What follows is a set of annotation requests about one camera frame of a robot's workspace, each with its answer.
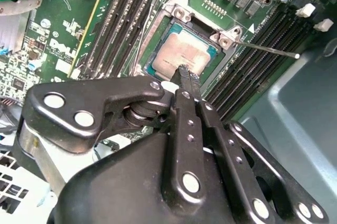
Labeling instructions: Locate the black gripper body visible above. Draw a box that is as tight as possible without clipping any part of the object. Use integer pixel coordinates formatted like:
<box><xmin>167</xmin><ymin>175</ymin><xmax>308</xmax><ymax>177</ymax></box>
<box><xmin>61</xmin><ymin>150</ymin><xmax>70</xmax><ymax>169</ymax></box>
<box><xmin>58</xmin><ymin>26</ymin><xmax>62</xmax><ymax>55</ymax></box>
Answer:
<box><xmin>56</xmin><ymin>131</ymin><xmax>251</xmax><ymax>224</ymax></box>

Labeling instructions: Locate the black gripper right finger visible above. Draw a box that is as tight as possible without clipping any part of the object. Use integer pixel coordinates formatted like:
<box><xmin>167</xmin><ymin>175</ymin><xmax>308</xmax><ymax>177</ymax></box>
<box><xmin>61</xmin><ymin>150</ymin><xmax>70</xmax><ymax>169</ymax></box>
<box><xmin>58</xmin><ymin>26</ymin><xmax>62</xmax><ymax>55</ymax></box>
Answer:
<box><xmin>187</xmin><ymin>70</ymin><xmax>330</xmax><ymax>224</ymax></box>

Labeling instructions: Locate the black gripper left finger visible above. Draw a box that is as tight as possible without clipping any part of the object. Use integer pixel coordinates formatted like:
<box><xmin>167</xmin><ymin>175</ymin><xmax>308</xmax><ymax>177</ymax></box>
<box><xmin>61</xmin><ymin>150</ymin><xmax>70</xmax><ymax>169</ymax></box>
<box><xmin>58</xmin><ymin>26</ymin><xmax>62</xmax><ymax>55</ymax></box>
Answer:
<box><xmin>21</xmin><ymin>63</ymin><xmax>208</xmax><ymax>204</ymax></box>

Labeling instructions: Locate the silver CPU green edge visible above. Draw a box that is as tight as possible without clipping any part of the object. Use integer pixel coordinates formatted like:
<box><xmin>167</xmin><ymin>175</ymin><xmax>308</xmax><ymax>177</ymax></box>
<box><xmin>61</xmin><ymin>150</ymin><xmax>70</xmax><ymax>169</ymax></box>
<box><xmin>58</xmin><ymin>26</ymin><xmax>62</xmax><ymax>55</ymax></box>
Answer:
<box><xmin>146</xmin><ymin>22</ymin><xmax>219</xmax><ymax>81</ymax></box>

